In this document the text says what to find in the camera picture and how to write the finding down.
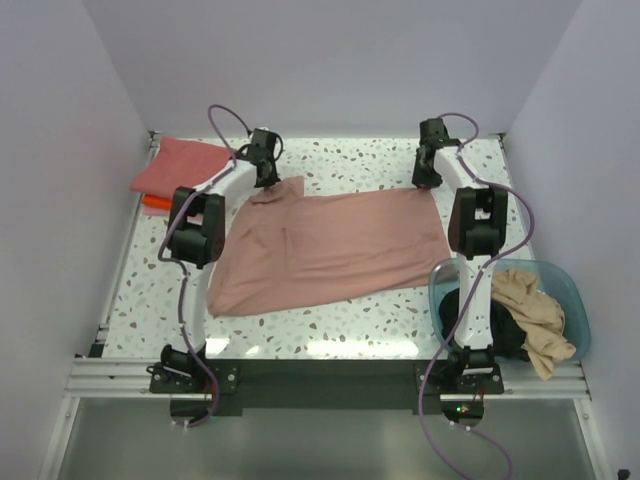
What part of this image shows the dusty pink printed t-shirt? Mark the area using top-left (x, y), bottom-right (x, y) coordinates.
top-left (207, 177), bottom-right (450, 317)

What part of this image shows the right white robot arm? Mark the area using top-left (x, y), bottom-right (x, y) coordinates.
top-left (412, 117), bottom-right (508, 393)

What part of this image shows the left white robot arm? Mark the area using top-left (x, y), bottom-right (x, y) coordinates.
top-left (158, 128), bottom-right (284, 392)

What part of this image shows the folded salmon pink t-shirt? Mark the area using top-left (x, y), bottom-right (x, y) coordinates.
top-left (130, 137), bottom-right (231, 199)

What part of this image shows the folded orange t-shirt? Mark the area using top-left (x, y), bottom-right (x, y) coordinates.
top-left (141, 195), bottom-right (172, 211)

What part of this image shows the translucent blue plastic bin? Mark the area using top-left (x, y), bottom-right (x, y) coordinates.
top-left (428, 258), bottom-right (591, 363)

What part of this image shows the beige t-shirt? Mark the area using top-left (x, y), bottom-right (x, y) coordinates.
top-left (491, 268), bottom-right (576, 381)

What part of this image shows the black t-shirt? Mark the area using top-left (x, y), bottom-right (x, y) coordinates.
top-left (438, 289), bottom-right (530, 362)

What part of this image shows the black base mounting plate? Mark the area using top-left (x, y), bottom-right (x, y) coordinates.
top-left (147, 359), bottom-right (505, 418)

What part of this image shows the aluminium front rail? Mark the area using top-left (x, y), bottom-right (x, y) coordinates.
top-left (64, 358), bottom-right (590, 408)

